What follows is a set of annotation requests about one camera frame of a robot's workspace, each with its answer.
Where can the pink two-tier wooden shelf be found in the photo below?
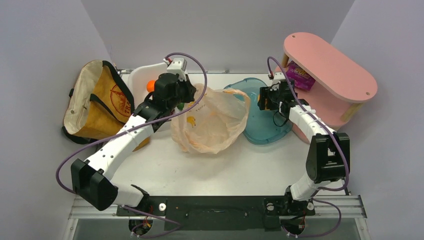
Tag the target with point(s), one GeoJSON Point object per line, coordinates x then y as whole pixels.
{"type": "Point", "coordinates": [341, 85]}

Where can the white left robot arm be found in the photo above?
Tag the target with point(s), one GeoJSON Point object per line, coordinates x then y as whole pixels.
{"type": "Point", "coordinates": [92, 178]}

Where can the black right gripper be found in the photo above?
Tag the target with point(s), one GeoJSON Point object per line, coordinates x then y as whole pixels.
{"type": "Point", "coordinates": [266, 94]}

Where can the white perforated plastic basket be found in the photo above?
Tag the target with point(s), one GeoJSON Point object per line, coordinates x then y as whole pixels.
{"type": "Point", "coordinates": [139, 78]}

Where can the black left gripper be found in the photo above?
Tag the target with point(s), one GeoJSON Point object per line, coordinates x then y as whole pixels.
{"type": "Point", "coordinates": [189, 89]}

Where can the orange translucent plastic grocery bag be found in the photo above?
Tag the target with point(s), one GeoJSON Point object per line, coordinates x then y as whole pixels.
{"type": "Point", "coordinates": [213, 124]}

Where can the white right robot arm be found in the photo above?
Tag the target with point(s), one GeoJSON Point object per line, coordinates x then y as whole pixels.
{"type": "Point", "coordinates": [328, 158]}

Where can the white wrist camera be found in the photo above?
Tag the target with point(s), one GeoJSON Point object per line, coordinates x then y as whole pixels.
{"type": "Point", "coordinates": [178, 67]}
{"type": "Point", "coordinates": [278, 77]}

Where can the green lime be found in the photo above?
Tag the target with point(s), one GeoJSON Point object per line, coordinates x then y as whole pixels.
{"type": "Point", "coordinates": [180, 106]}

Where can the teal transparent plastic tub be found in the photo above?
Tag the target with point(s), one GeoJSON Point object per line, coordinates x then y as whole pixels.
{"type": "Point", "coordinates": [263, 126]}

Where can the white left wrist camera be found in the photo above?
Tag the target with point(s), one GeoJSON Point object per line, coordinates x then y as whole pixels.
{"type": "Point", "coordinates": [178, 67]}

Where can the orange fruit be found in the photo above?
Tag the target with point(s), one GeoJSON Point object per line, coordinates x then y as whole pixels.
{"type": "Point", "coordinates": [150, 87]}

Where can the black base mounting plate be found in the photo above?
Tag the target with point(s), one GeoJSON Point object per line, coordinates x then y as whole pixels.
{"type": "Point", "coordinates": [222, 213]}

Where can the purple snack packet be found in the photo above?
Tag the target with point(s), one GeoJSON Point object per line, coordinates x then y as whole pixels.
{"type": "Point", "coordinates": [302, 79]}

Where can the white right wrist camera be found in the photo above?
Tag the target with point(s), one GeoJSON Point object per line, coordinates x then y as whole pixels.
{"type": "Point", "coordinates": [278, 77]}

